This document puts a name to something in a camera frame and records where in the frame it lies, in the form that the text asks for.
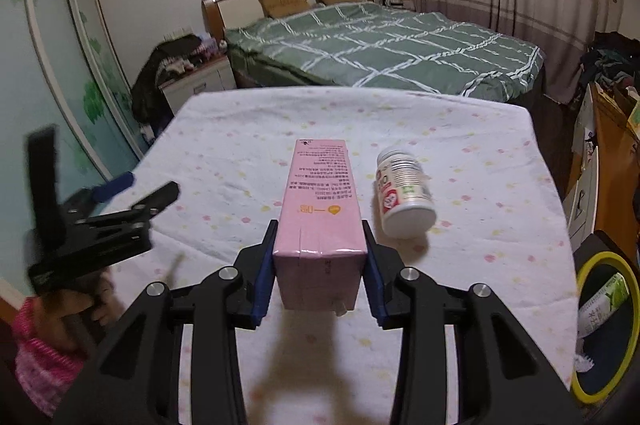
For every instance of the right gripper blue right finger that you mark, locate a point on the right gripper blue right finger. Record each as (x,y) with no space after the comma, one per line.
(373,277)

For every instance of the left hand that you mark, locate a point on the left hand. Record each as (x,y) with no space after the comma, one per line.
(101,302)

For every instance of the pile of dark clothes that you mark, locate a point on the pile of dark clothes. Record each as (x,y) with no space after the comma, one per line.
(612,61)

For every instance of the white bedside cabinet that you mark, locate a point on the white bedside cabinet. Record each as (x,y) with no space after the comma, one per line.
(213,76)

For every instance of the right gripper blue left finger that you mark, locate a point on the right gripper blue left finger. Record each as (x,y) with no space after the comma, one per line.
(266,275)

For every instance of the yellow rimmed blue trash bin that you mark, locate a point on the yellow rimmed blue trash bin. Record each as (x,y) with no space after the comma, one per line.
(613,347)

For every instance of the pink knit sleeve forearm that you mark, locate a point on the pink knit sleeve forearm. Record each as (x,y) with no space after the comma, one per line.
(47,362)

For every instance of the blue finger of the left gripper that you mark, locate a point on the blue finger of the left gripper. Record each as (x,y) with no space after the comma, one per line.
(103,193)

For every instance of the white bubble wrap sheet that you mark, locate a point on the white bubble wrap sheet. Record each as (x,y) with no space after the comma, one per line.
(582,363)

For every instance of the clothes heap on nightstand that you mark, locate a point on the clothes heap on nightstand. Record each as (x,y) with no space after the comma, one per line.
(168,62)

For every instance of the pink milk carton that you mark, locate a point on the pink milk carton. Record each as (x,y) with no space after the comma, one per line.
(320,248)

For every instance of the left brown pillow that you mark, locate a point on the left brown pillow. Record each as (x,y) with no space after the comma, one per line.
(277,9)

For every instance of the green checked duvet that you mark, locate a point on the green checked duvet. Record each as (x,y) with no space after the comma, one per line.
(370,46)

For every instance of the white pill bottle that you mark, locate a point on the white pill bottle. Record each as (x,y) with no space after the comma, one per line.
(405,200)

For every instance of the wooden low cabinet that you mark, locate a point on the wooden low cabinet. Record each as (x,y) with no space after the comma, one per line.
(602,198)

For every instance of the green plastic bag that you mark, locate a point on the green plastic bag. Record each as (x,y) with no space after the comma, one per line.
(602,305)

